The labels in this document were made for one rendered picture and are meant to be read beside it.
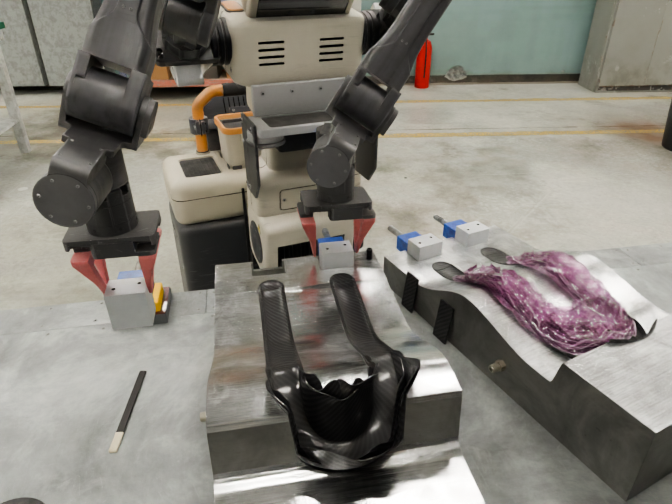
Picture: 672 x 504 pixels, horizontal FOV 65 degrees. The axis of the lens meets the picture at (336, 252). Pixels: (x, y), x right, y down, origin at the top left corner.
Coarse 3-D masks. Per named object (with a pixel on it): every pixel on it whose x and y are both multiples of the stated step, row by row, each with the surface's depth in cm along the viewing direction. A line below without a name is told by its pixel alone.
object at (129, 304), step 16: (128, 272) 71; (112, 288) 66; (128, 288) 66; (144, 288) 66; (112, 304) 65; (128, 304) 66; (144, 304) 66; (112, 320) 66; (128, 320) 67; (144, 320) 67
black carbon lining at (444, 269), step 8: (488, 248) 96; (488, 256) 94; (496, 256) 94; (504, 256) 94; (432, 264) 91; (440, 264) 91; (448, 264) 91; (504, 264) 89; (512, 264) 87; (520, 264) 86; (440, 272) 89; (448, 272) 89; (456, 272) 89; (656, 320) 67; (640, 328) 72; (632, 336) 72; (640, 336) 72; (560, 352) 68
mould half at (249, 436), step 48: (240, 288) 78; (288, 288) 78; (384, 288) 79; (240, 336) 69; (336, 336) 69; (384, 336) 68; (240, 384) 55; (432, 384) 55; (240, 432) 51; (288, 432) 52; (432, 432) 56; (240, 480) 53; (288, 480) 53; (336, 480) 53; (384, 480) 53; (432, 480) 53
